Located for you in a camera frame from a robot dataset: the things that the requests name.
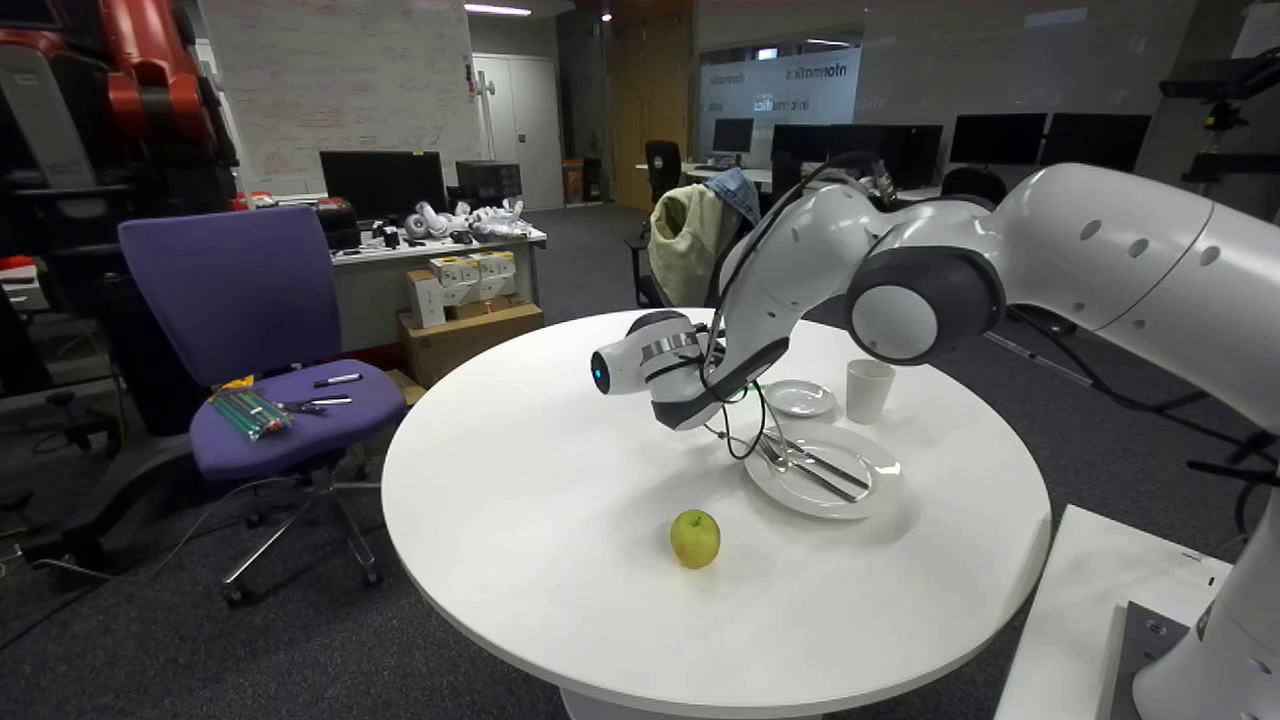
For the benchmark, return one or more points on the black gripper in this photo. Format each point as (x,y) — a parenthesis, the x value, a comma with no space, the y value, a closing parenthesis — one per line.
(704,401)

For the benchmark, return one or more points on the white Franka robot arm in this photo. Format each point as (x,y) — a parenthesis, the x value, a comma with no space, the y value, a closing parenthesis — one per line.
(1133,254)

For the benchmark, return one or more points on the small white saucer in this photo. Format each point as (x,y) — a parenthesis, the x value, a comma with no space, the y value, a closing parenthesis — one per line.
(807,398)

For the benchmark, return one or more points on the green red apple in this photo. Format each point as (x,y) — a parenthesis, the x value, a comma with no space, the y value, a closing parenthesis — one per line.
(693,537)

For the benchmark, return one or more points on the beige jacket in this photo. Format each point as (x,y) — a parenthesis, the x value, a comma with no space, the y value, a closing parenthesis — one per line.
(681,246)

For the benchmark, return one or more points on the white mug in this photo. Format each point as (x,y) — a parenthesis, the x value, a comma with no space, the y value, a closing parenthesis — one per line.
(868,394)

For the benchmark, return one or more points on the large white plate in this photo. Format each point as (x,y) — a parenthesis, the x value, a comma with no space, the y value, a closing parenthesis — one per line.
(874,503)

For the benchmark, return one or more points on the brown cardboard box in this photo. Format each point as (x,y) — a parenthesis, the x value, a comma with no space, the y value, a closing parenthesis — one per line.
(464,343)

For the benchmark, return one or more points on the white carton boxes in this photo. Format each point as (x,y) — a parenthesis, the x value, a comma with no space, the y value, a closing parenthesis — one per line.
(461,281)

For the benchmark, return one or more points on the black computer monitor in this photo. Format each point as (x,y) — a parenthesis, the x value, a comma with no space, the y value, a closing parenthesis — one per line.
(998,139)
(853,146)

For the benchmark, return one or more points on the small black monitor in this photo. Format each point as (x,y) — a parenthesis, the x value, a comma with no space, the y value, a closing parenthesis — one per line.
(491,180)

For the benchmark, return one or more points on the black office chair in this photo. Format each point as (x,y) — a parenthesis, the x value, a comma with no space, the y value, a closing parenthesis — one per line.
(972,186)

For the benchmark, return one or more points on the white cluttered desk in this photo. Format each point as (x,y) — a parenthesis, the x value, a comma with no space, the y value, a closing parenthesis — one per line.
(365,287)

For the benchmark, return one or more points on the large black monitor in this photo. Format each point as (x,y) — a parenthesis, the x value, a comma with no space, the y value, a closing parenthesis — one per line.
(382,186)

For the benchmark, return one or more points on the white side table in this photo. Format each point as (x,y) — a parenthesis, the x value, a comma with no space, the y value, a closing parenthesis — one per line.
(1083,600)

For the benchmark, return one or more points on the green ribbed item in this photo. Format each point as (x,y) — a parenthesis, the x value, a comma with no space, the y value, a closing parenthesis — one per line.
(248,413)

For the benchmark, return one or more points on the purple office chair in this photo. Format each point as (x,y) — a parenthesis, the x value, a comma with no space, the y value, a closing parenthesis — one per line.
(241,292)

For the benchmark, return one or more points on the gray mounting plate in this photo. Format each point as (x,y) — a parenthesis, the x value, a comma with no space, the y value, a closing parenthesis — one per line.
(1145,665)

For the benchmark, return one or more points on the red industrial robot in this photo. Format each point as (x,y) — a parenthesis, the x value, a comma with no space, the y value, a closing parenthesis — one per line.
(153,82)

